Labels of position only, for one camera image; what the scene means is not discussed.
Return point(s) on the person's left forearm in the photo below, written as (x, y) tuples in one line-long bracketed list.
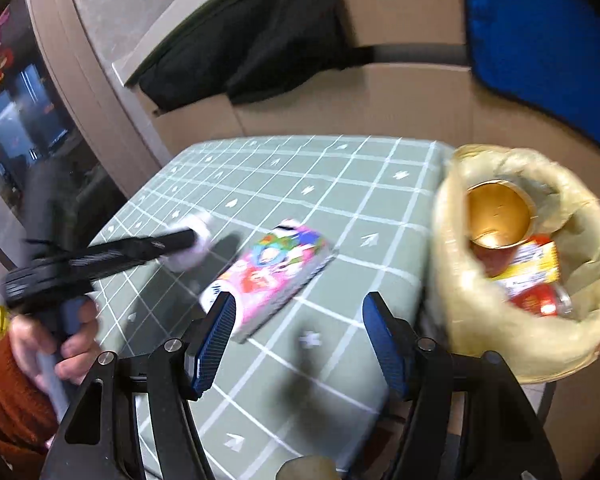
[(10, 410)]

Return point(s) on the bin with yellowish bag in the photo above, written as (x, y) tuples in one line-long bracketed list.
[(460, 300)]

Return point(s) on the yellow printed snack wrapper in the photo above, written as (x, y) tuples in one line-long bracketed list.
[(530, 265)]

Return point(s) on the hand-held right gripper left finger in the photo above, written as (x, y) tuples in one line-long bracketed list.
[(215, 340)]

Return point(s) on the black cloth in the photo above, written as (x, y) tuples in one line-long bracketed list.
[(230, 50)]

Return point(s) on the colourful pink box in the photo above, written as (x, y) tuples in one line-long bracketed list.
[(275, 270)]

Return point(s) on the cardboard box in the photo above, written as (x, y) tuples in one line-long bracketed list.
[(405, 105)]

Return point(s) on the grey table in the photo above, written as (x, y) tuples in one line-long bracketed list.
[(110, 10)]

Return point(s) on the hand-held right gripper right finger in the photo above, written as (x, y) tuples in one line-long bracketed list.
[(385, 345)]

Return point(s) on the white tissue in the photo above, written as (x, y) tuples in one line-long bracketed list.
[(192, 260)]

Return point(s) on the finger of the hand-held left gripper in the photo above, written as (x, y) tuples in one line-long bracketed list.
[(140, 252)]

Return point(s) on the dark glass door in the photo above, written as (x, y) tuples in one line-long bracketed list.
[(30, 110)]

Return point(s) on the person's left hand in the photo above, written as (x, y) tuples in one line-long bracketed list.
[(77, 355)]

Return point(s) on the blue cushion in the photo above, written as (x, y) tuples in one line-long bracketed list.
[(530, 35)]

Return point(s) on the red round tin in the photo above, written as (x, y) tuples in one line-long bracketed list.
[(500, 210)]

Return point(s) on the green checked tablecloth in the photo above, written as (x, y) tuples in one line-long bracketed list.
[(330, 200)]

